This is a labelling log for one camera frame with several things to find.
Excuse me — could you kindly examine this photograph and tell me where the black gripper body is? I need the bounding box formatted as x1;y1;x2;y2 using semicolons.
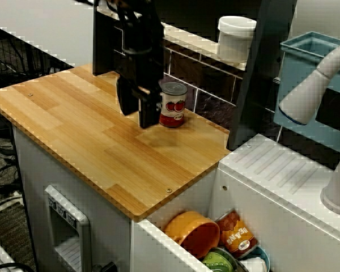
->
113;48;164;97

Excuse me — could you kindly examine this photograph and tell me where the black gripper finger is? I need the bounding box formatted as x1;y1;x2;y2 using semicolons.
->
116;78;139;116
137;92;163;129

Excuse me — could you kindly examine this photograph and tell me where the red tomato can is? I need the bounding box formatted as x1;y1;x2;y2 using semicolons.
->
158;82;188;128

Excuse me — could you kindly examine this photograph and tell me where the orange beans can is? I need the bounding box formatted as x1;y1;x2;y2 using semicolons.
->
214;209;259;259

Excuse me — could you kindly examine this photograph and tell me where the green peas can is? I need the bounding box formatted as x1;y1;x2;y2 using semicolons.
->
201;246;239;272

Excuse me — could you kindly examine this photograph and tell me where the black end panel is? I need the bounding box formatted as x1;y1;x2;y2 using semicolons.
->
92;0;124;77

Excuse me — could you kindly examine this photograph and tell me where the dark tiled backsplash with ledge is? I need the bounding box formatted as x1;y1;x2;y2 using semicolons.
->
96;5;284;142

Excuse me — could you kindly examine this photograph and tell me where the white plastic container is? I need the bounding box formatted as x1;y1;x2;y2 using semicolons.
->
216;15;257;65

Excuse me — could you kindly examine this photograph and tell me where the dark grey upright board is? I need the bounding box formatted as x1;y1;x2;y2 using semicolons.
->
227;0;299;151

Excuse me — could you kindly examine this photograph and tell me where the white kitchen cabinet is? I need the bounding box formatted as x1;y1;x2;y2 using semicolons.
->
11;124;133;272

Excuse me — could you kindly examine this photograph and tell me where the orange plastic pot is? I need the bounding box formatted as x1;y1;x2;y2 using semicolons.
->
162;210;222;259

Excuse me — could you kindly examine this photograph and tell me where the grey ice dispenser panel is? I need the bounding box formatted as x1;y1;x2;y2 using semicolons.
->
44;185;92;272

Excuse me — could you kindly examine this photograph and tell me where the teal plastic bin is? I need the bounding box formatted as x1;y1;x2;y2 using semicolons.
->
273;30;340;159

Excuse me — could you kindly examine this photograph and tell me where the grey toy faucet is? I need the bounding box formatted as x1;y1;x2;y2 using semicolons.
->
278;41;340;216

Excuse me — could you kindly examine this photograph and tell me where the white toy sink unit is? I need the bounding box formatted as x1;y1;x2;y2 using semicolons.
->
130;133;340;272

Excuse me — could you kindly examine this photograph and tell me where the blue plastic bowl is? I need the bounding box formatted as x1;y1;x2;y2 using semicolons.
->
237;245;272;272

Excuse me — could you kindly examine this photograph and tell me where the white plastic cup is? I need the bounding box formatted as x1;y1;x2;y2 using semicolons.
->
239;256;267;272

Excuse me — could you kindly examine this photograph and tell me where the black wire mesh rack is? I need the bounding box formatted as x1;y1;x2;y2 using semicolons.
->
0;22;74;86

